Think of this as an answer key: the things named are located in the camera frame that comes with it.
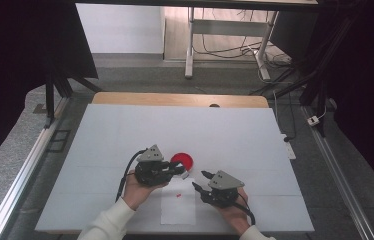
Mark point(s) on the aluminium rail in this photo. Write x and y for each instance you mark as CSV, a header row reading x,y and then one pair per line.
x,y
21,176
338,173

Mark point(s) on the red petri dish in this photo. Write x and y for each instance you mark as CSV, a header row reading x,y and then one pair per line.
x,y
183,159

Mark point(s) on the small white power strip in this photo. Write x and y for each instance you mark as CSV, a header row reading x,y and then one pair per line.
x,y
313,120

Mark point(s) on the white partition panel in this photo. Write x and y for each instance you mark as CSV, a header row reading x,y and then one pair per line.
x,y
118,30

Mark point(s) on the wooden table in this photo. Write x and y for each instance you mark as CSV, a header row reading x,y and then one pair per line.
x,y
175,99

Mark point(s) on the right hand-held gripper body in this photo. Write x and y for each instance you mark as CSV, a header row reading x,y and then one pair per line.
x,y
223,191

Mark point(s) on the black curtain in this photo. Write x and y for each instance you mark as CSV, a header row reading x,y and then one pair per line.
x,y
368,83
11,50

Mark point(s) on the white metal desk frame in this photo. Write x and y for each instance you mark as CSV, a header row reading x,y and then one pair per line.
x,y
228,27

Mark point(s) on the long white power strip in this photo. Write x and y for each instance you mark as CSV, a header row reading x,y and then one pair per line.
x,y
289,148

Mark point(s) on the blue and white dropper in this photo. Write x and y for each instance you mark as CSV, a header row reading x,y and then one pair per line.
x,y
185,175

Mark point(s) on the person's right hand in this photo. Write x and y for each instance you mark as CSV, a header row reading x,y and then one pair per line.
x,y
238,216

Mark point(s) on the white paper sheet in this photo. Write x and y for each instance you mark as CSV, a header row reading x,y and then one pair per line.
x,y
178,210

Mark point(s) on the white table cover board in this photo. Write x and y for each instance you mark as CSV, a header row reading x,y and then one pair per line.
x,y
228,133

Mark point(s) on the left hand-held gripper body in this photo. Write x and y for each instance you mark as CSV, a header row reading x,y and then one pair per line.
x,y
151,170

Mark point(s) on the person's left hand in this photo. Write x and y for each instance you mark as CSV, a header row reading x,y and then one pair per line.
x,y
136,193

